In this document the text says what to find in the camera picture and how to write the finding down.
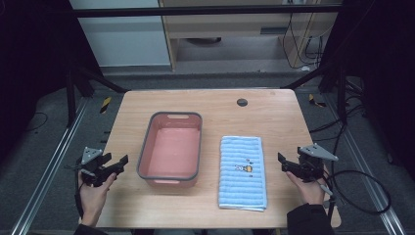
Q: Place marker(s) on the aluminium floor rail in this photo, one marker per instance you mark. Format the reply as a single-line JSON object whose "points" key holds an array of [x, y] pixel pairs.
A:
{"points": [[49, 173], [365, 176]]}

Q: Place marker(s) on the pink basin with grey rim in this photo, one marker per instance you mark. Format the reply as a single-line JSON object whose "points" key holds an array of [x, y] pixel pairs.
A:
{"points": [[171, 149]]}

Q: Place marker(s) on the person's left hand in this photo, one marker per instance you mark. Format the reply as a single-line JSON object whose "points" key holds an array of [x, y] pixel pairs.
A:
{"points": [[95, 194]]}

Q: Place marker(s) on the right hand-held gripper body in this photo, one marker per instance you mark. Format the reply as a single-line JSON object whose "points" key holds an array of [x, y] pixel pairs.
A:
{"points": [[309, 162]]}

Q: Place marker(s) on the person's right hand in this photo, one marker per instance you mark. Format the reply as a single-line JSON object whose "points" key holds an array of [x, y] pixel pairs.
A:
{"points": [[309, 190]]}

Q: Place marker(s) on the wooden cabinet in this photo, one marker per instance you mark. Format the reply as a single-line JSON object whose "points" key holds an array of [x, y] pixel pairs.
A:
{"points": [[248, 29]]}

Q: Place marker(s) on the black stand leg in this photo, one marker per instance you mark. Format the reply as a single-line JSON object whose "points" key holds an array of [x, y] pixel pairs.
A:
{"points": [[81, 88], [329, 81]]}

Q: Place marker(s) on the blue striped folded towel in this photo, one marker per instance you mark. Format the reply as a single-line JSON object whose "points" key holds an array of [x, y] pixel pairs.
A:
{"points": [[242, 173]]}

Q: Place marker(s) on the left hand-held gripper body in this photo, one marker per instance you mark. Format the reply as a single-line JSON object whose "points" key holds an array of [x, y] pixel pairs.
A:
{"points": [[93, 166]]}

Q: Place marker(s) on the black metal frame bar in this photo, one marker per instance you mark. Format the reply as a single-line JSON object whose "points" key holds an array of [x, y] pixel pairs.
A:
{"points": [[202, 11]]}

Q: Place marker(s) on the white cabinet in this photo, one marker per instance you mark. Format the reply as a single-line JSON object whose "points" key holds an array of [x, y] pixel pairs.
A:
{"points": [[124, 36]]}

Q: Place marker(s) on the yellow black hazard tape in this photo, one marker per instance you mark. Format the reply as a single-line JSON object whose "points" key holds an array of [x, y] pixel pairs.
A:
{"points": [[105, 105], [315, 101]]}

